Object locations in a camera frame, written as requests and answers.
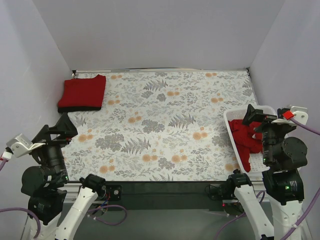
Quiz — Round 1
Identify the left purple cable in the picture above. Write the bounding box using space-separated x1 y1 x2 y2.
0 154 128 240

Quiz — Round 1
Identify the floral patterned table mat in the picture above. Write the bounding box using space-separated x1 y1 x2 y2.
62 71 256 181

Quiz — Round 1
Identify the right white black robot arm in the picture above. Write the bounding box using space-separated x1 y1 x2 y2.
226 104 308 240

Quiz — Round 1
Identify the purple cable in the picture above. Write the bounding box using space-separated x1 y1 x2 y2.
214 117 320 240
0 154 128 240

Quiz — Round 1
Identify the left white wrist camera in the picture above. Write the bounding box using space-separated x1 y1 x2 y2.
6 133 45 158

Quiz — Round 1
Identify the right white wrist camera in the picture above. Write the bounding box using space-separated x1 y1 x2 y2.
271 104 309 126

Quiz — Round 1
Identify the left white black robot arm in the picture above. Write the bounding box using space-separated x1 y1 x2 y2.
21 113 107 240

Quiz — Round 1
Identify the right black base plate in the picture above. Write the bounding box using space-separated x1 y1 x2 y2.
204 183 232 201

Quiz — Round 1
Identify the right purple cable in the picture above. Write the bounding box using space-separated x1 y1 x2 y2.
214 117 320 240

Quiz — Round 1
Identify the aluminium front rail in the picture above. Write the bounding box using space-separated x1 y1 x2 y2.
60 181 266 202

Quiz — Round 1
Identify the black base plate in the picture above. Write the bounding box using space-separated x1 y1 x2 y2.
97 184 123 201
204 183 232 201

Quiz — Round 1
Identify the folded red t shirt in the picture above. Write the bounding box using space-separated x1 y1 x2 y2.
57 74 107 113

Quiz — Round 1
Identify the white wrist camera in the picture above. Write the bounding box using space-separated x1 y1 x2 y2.
271 104 309 126
6 133 45 158

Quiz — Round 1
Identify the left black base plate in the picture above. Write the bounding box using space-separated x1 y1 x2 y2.
97 184 123 201

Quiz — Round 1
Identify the red t shirt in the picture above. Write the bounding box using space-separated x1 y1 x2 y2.
228 119 263 173
57 74 107 113

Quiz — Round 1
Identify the white plastic laundry basket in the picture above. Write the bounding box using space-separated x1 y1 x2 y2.
223 105 269 181

